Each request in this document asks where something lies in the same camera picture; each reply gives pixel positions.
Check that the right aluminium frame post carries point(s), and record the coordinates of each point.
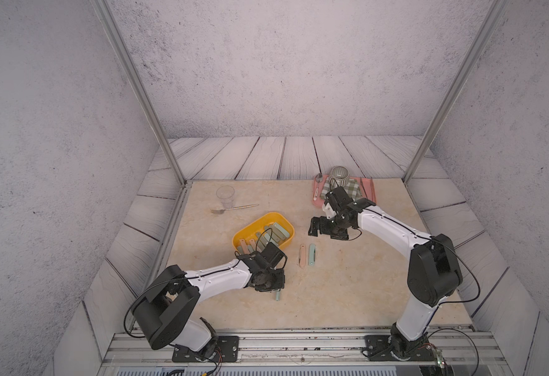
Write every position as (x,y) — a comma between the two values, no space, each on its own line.
(473,53)

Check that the yellow plastic storage box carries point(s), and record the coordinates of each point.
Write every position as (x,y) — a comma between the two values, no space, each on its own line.
(253,232)

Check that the green knife in box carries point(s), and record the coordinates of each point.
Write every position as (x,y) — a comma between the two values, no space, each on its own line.
(282,230)

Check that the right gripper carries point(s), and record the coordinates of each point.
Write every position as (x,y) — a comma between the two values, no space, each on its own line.
(322,228)

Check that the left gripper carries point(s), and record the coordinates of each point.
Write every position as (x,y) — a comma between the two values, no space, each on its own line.
(280,284)

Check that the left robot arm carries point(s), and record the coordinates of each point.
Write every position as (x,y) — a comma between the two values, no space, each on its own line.
(164,311)

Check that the aluminium frame post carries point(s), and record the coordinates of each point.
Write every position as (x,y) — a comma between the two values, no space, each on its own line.
(473,53)
(119,46)

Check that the green checkered cloth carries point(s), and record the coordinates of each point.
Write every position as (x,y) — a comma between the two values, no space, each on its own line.
(351,186)

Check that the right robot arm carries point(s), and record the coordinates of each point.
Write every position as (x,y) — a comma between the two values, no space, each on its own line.
(433,271)

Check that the left aluminium frame post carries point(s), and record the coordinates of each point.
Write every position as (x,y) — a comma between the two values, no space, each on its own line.
(119,46)

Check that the aluminium rail base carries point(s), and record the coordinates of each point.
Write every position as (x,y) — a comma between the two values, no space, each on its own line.
(345,351)

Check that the wooden handled spoon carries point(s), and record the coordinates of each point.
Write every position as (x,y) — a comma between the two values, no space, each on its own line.
(224,210)

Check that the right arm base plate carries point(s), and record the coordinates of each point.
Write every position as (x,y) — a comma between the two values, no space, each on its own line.
(383,348)

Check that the striped ceramic cup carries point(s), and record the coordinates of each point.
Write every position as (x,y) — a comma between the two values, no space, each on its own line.
(338,177)

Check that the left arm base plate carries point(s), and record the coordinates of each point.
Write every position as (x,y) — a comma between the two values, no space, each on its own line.
(223,349)

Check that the clear plastic cup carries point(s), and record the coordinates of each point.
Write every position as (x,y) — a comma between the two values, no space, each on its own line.
(226,195)

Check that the pink folding fruit knife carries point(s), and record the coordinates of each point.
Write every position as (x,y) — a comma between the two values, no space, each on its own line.
(303,256)

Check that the pink plastic tray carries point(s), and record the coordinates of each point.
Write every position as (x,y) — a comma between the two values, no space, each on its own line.
(366,186)

